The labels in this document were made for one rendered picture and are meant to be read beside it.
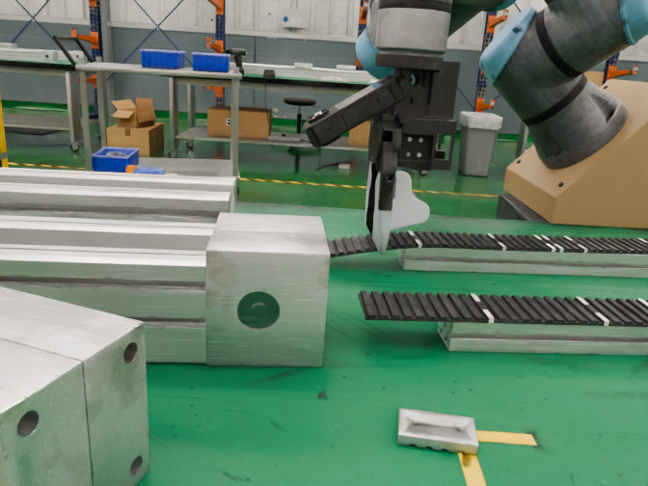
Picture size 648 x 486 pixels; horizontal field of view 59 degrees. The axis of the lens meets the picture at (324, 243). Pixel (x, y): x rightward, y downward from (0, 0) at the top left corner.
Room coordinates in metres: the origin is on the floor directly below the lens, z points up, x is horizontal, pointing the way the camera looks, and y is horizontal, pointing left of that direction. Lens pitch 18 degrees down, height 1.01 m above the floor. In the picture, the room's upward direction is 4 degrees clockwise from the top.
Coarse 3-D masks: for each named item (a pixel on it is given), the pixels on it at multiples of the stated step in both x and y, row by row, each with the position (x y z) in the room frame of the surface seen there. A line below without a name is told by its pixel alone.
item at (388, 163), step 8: (384, 136) 0.61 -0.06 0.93; (384, 144) 0.59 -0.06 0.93; (392, 144) 0.59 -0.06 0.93; (384, 152) 0.59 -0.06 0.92; (392, 152) 0.60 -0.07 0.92; (384, 160) 0.59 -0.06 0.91; (392, 160) 0.59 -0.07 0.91; (384, 168) 0.59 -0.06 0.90; (392, 168) 0.59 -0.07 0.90; (384, 176) 0.58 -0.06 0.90; (392, 176) 0.59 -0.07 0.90; (384, 184) 0.58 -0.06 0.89; (392, 184) 0.59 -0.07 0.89; (384, 192) 0.59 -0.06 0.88; (392, 192) 0.59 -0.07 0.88; (384, 200) 0.59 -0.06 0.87; (384, 208) 0.59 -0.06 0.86
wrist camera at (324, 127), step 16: (384, 80) 0.64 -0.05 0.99; (352, 96) 0.65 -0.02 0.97; (368, 96) 0.62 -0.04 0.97; (384, 96) 0.62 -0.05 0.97; (400, 96) 0.62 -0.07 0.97; (320, 112) 0.63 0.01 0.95; (336, 112) 0.61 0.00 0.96; (352, 112) 0.61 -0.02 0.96; (368, 112) 0.62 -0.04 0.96; (304, 128) 0.63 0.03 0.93; (320, 128) 0.61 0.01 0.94; (336, 128) 0.61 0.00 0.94; (352, 128) 0.62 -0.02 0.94; (320, 144) 0.61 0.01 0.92
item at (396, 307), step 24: (384, 312) 0.43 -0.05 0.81; (408, 312) 0.43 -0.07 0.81; (432, 312) 0.43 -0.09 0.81; (456, 312) 0.44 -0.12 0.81; (480, 312) 0.45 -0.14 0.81; (504, 312) 0.45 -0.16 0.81; (528, 312) 0.45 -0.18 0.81; (552, 312) 0.45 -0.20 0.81; (576, 312) 0.45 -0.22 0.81; (600, 312) 0.46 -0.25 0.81; (624, 312) 0.46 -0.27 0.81
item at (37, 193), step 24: (0, 168) 0.64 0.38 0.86; (0, 192) 0.55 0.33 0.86; (24, 192) 0.56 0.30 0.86; (48, 192) 0.56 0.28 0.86; (72, 192) 0.56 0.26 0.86; (96, 192) 0.57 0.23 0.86; (120, 192) 0.57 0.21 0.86; (144, 192) 0.58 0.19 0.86; (168, 192) 0.58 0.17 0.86; (192, 192) 0.59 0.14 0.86; (216, 192) 0.60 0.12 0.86; (48, 216) 0.56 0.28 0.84; (72, 216) 0.56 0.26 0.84; (96, 216) 0.56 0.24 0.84; (120, 216) 0.57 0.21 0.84; (144, 216) 0.57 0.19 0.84; (168, 216) 0.57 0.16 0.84; (192, 216) 0.58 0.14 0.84; (216, 216) 0.59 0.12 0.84
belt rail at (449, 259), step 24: (408, 264) 0.62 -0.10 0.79; (432, 264) 0.63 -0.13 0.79; (456, 264) 0.63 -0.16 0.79; (480, 264) 0.63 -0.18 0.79; (504, 264) 0.63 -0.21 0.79; (528, 264) 0.64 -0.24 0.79; (552, 264) 0.65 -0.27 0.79; (576, 264) 0.65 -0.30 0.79; (600, 264) 0.65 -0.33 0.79; (624, 264) 0.65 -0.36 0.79
